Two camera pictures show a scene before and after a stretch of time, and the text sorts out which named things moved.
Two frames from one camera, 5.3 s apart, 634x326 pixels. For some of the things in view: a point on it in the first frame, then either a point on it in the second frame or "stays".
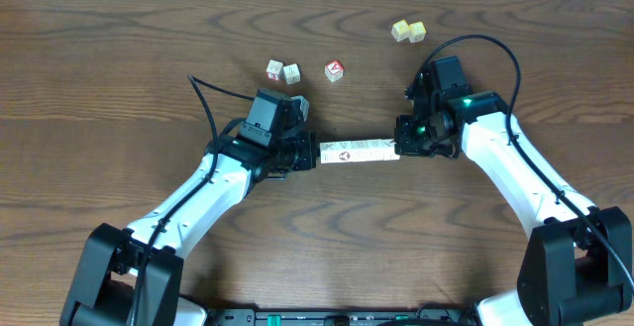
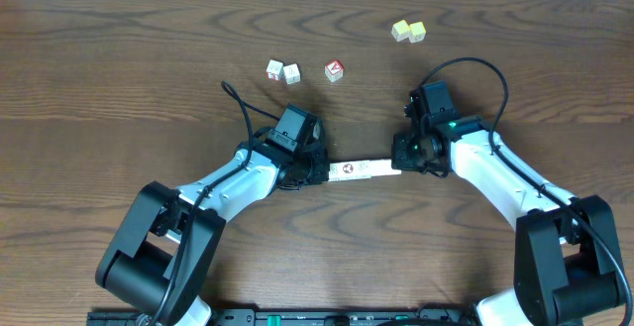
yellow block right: (417, 32) stays
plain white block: (375, 150) -> (379, 167)
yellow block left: (400, 30) stays
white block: (359, 151) -> (363, 169)
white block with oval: (343, 151) -> (348, 170)
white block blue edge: (386, 150) -> (384, 167)
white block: (291, 73) stays
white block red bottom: (274, 69) stays
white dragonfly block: (331, 153) -> (336, 171)
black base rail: (342, 317) stays
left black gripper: (307, 151) -> (321, 168)
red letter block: (334, 70) stays
